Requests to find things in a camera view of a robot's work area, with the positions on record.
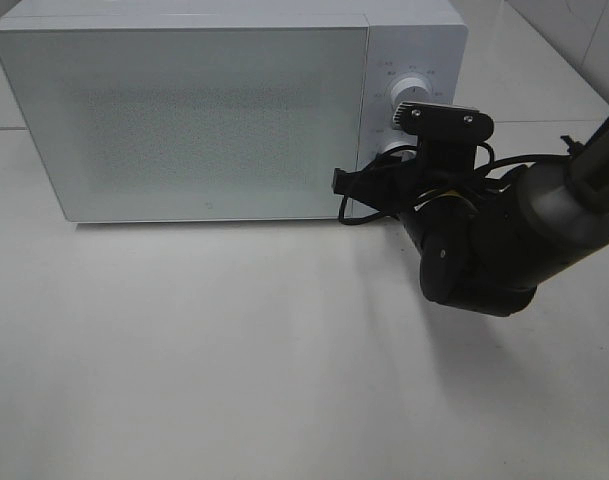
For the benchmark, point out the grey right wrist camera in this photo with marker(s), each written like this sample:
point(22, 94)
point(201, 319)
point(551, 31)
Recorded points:
point(443, 123)

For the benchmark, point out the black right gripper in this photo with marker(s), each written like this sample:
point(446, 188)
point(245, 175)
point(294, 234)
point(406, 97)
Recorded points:
point(389, 186)

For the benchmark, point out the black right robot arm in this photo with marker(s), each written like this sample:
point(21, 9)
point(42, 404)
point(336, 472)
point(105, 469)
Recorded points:
point(487, 235)

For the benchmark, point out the white microwave door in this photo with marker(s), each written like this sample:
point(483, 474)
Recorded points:
point(190, 125)

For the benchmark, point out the white microwave oven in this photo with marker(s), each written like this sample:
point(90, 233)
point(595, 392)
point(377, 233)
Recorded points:
point(427, 38)

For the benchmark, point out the white timer knob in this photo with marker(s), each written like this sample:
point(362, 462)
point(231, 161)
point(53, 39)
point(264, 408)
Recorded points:
point(400, 150)

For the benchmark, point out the white upper power knob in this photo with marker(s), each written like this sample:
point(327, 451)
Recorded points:
point(410, 88)

